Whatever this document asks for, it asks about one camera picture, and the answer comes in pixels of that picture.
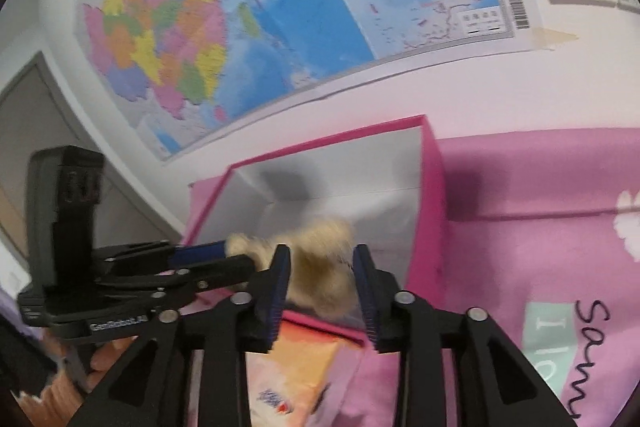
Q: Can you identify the beige teddy bear plush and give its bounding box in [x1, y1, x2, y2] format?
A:
[224, 218, 358, 320]

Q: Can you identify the left hand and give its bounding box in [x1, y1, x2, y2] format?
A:
[17, 337, 134, 427]

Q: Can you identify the pastel tissue pack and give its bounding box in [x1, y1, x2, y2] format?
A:
[246, 321, 362, 426]

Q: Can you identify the pink floral tablecloth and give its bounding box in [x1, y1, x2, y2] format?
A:
[186, 126, 640, 427]

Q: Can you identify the grey door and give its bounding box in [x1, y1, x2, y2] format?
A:
[1, 52, 179, 261]

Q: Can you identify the pink storage box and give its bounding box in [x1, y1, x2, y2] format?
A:
[182, 114, 449, 348]

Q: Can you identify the colourful wall map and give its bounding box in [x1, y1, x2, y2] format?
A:
[75, 0, 541, 159]

